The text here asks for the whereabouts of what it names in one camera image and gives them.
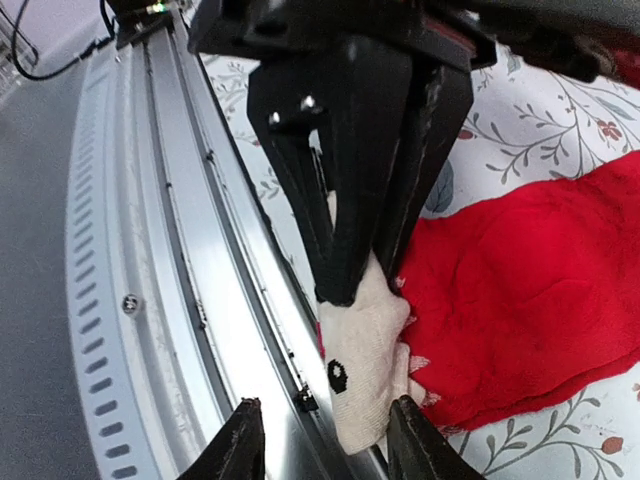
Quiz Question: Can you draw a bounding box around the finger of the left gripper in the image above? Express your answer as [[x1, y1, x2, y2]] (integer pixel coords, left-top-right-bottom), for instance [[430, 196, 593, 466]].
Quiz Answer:
[[374, 64, 473, 288]]

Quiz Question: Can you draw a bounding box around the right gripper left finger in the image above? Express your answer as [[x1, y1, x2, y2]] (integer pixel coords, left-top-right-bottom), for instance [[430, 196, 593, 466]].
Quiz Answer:
[[178, 398, 265, 480]]

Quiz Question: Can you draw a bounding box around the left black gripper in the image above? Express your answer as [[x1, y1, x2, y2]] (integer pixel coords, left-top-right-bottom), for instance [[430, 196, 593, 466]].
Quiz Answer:
[[188, 0, 497, 306]]

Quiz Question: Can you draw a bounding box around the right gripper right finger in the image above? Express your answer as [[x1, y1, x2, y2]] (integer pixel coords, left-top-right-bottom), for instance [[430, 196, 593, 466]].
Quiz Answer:
[[387, 395, 484, 480]]

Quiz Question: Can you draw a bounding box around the red and beige sock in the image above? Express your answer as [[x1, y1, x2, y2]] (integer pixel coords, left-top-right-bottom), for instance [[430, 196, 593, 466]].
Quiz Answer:
[[319, 153, 639, 455]]

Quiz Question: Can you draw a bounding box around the floral table mat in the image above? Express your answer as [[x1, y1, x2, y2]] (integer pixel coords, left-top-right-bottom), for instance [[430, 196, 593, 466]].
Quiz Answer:
[[203, 46, 639, 479]]

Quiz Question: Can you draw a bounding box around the aluminium front rail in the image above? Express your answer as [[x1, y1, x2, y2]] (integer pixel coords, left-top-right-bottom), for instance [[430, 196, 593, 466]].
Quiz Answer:
[[65, 11, 386, 479]]

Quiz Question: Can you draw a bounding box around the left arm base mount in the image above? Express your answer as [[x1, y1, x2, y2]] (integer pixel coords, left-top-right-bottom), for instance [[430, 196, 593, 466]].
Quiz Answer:
[[99, 0, 184, 50]]

